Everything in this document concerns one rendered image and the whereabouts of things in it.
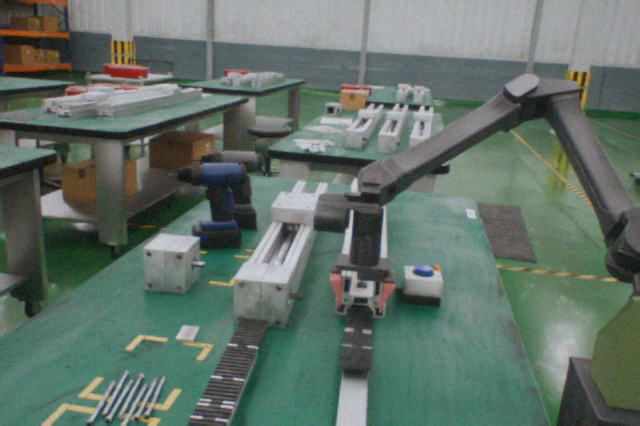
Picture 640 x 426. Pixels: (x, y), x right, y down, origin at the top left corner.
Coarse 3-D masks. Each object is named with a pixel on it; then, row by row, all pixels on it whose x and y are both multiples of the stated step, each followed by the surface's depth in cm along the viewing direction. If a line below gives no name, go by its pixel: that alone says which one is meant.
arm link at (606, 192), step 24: (528, 96) 118; (552, 96) 118; (576, 96) 118; (528, 120) 124; (552, 120) 119; (576, 120) 116; (576, 144) 113; (600, 144) 113; (576, 168) 113; (600, 168) 109; (600, 192) 107; (624, 192) 106; (600, 216) 107; (624, 216) 101; (624, 240) 99
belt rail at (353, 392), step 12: (348, 372) 93; (360, 372) 94; (348, 384) 90; (360, 384) 90; (348, 396) 87; (360, 396) 87; (348, 408) 84; (360, 408) 84; (348, 420) 81; (360, 420) 82
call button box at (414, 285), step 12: (408, 276) 126; (420, 276) 126; (432, 276) 127; (396, 288) 130; (408, 288) 126; (420, 288) 125; (432, 288) 125; (408, 300) 126; (420, 300) 126; (432, 300) 126
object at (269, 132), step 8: (248, 128) 472; (256, 128) 472; (264, 128) 477; (272, 128) 480; (280, 128) 481; (256, 136) 465; (264, 136) 461; (272, 136) 461; (280, 136) 464; (40, 168) 474; (264, 168) 504; (272, 168) 504; (40, 176) 476; (40, 184) 475; (48, 184) 474; (56, 184) 473
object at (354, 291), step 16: (384, 208) 169; (384, 224) 153; (384, 240) 141; (384, 256) 130; (352, 272) 127; (352, 288) 122; (368, 288) 122; (336, 304) 120; (368, 304) 119; (384, 304) 119
